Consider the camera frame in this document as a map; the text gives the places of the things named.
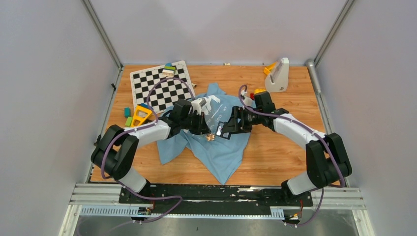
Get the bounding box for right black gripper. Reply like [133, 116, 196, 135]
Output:
[222, 106, 263, 134]

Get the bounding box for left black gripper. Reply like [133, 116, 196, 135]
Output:
[180, 111, 211, 135]

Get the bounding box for black square frame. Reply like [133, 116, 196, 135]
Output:
[215, 121, 231, 140]

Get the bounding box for light blue printed t-shirt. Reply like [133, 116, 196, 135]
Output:
[157, 83, 250, 184]

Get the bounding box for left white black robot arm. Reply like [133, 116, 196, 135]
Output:
[91, 98, 210, 203]

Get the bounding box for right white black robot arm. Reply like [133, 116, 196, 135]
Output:
[223, 87, 353, 206]

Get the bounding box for colourful toy block train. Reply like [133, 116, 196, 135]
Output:
[250, 88, 267, 100]

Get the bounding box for black white checkerboard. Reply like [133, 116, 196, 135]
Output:
[130, 60, 195, 114]

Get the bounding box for white wedge stand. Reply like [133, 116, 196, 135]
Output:
[265, 58, 289, 93]

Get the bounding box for orange plastic piece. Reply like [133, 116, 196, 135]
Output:
[263, 62, 277, 75]

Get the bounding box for yellow triangle toy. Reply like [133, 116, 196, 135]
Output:
[130, 105, 152, 127]

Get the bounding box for stacked toy blocks on checkerboard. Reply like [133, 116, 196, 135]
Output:
[162, 63, 177, 77]

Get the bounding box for green toy block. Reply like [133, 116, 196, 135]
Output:
[125, 117, 133, 127]

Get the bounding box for teal toy block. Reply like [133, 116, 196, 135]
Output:
[123, 107, 131, 118]

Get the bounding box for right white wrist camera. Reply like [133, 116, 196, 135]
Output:
[239, 95, 254, 107]

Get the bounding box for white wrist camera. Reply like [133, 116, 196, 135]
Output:
[191, 98, 208, 115]
[239, 95, 254, 107]

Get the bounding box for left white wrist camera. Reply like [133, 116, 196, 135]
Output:
[191, 98, 208, 115]

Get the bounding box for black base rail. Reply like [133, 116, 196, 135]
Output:
[119, 184, 313, 215]

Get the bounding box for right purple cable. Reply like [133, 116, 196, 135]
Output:
[238, 85, 347, 228]

